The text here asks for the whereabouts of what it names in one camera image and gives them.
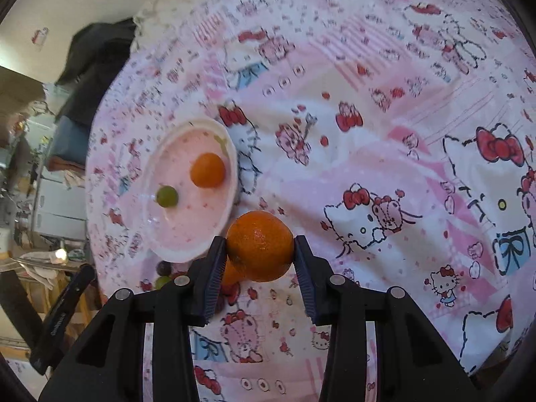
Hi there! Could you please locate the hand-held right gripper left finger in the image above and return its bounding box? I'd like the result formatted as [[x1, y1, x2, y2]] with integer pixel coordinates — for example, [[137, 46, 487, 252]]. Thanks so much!
[[38, 236, 229, 402]]

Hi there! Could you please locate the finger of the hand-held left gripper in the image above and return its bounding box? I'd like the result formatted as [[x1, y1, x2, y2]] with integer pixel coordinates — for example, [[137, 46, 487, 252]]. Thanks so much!
[[28, 263, 97, 375]]

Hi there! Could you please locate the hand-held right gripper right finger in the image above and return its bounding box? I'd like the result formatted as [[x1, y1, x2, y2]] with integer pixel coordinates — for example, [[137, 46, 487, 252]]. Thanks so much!
[[293, 236, 482, 402]]

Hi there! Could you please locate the large orange mandarin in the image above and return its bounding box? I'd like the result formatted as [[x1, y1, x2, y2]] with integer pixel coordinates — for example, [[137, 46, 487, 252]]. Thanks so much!
[[226, 211, 295, 282]]

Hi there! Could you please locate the pink white paper plate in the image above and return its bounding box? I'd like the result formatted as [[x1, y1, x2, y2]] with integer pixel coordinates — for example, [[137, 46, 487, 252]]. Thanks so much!
[[86, 118, 239, 263]]

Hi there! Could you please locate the white cabinet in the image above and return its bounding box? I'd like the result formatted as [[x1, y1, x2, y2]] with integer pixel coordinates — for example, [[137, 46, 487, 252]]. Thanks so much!
[[31, 167, 88, 244]]

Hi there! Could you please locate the pink printed blanket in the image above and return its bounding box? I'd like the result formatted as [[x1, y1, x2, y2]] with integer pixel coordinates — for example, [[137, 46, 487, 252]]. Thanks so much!
[[86, 0, 536, 402]]

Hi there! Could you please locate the blue cloth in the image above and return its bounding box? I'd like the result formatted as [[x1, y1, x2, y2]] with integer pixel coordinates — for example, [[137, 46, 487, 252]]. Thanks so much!
[[46, 115, 90, 168]]

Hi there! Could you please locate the dark cloth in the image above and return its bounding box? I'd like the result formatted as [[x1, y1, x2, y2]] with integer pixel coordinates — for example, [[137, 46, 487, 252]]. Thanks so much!
[[54, 17, 139, 128]]

